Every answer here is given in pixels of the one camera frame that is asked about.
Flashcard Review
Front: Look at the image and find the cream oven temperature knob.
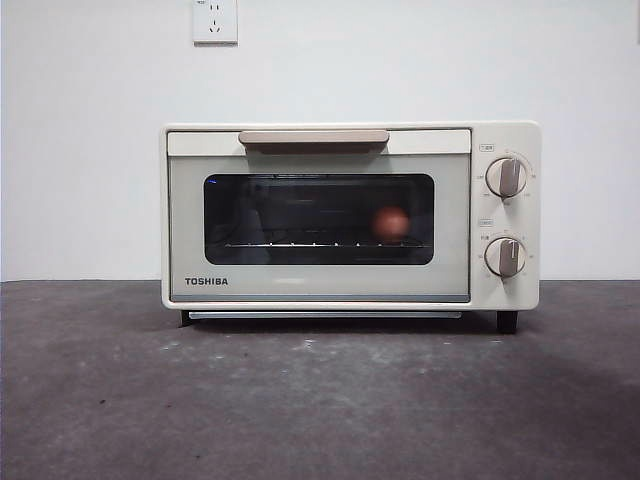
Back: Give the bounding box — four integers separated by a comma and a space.
485, 157, 529, 198

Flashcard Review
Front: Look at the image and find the metal oven crumb tray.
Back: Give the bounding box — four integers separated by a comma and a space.
187, 309, 462, 320

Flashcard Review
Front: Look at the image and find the glass oven door with handle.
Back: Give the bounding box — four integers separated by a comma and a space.
165, 128, 472, 304

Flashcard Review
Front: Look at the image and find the white wall power socket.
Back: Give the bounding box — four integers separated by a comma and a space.
192, 0, 239, 47

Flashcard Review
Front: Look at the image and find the brown egg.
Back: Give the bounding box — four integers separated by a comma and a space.
371, 205, 411, 241

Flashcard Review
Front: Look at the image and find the metal wire oven rack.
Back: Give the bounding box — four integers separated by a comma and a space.
223, 241, 424, 250

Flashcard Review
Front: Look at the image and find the cream oven timer knob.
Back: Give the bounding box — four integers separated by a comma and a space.
483, 236, 527, 279

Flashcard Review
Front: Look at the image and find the cream Toshiba toaster oven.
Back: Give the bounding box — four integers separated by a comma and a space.
159, 119, 542, 335

